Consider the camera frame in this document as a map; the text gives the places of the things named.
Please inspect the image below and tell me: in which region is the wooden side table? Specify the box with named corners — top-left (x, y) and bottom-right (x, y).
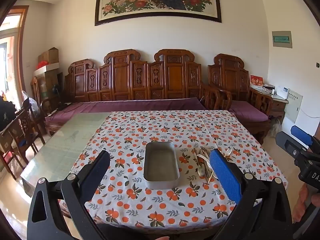
top-left (250, 86), bottom-right (288, 120)

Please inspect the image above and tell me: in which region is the black desk lamp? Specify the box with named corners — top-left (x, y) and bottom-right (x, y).
top-left (51, 84), bottom-right (63, 110)

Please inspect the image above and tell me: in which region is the square purple seat cushion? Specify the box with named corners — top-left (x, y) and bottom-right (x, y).
top-left (229, 101), bottom-right (269, 122)

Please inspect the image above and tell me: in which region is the rectangular metal tray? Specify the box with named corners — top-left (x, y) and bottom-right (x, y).
top-left (143, 142), bottom-right (180, 189)

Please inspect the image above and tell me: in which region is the brown cardboard box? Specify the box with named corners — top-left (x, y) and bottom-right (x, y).
top-left (38, 47), bottom-right (59, 65)

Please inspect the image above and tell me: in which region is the carved wooden armchair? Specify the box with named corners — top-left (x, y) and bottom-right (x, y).
top-left (200, 53), bottom-right (274, 144)

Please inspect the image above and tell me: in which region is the white wall distribution panel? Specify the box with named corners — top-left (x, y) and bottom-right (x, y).
top-left (284, 94), bottom-right (303, 124)

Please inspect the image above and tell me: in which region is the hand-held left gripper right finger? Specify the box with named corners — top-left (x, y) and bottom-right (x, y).
top-left (209, 148), bottom-right (294, 240)

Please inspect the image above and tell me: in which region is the tall wooden chair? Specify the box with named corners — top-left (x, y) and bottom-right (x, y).
top-left (30, 76), bottom-right (50, 130)

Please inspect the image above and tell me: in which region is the dark wooden dining chair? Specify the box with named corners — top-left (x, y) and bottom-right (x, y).
top-left (0, 105), bottom-right (45, 178)

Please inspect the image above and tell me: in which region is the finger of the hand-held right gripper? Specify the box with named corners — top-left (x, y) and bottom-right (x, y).
top-left (275, 131), bottom-right (309, 160)
top-left (290, 125), bottom-right (320, 153)

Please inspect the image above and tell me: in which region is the wooden door frame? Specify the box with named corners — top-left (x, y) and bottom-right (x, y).
top-left (0, 5), bottom-right (30, 100)

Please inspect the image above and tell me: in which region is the black bag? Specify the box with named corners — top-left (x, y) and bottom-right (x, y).
top-left (0, 97), bottom-right (18, 130)

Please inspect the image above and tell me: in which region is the framed peacock flower painting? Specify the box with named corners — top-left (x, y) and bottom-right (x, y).
top-left (94, 0), bottom-right (222, 27)

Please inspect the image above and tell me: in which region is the grey fluffy object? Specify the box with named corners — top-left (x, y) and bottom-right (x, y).
top-left (268, 117), bottom-right (282, 137)

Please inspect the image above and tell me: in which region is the long purple sofa cushion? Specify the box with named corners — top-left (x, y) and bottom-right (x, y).
top-left (45, 97), bottom-right (207, 123)

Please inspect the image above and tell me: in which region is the green labelled wall box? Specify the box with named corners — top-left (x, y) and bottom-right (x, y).
top-left (272, 31), bottom-right (293, 49)

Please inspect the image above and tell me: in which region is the red gift box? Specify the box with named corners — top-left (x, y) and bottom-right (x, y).
top-left (250, 74), bottom-right (265, 88)

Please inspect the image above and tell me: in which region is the orange fruit print tablecloth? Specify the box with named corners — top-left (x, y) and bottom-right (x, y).
top-left (58, 110), bottom-right (288, 228)

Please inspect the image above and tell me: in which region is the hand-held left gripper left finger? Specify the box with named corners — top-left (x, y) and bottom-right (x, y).
top-left (26, 149), bottom-right (112, 240)

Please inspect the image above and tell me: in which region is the clear plastic bag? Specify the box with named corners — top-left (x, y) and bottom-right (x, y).
top-left (21, 91), bottom-right (38, 112)

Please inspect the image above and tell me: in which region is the white flat box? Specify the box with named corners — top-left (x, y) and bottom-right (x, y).
top-left (33, 62), bottom-right (60, 77)

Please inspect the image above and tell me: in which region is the white wall cable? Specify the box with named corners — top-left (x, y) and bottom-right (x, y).
top-left (300, 109), bottom-right (320, 118)

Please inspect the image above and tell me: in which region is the carved wooden sofa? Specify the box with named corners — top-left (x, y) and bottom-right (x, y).
top-left (41, 49), bottom-right (233, 137)

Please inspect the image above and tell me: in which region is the stack of cardboard boxes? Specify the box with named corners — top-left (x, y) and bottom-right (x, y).
top-left (34, 69), bottom-right (63, 105)

